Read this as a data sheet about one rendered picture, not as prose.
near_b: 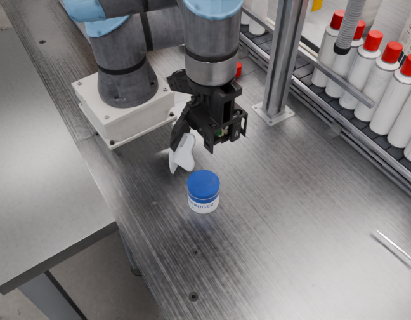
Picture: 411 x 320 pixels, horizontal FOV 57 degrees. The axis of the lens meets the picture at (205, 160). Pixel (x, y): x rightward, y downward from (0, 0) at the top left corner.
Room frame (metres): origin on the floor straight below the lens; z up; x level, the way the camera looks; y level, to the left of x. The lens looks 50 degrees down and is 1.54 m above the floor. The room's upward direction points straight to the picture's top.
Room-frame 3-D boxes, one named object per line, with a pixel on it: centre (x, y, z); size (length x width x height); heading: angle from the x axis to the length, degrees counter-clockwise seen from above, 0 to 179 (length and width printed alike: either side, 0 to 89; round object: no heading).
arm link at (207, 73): (0.45, -0.01, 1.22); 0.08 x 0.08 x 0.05
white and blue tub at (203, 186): (0.47, 0.00, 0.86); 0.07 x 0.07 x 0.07
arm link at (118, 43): (0.75, 0.20, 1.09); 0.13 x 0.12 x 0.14; 105
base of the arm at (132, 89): (0.75, 0.20, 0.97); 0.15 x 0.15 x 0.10
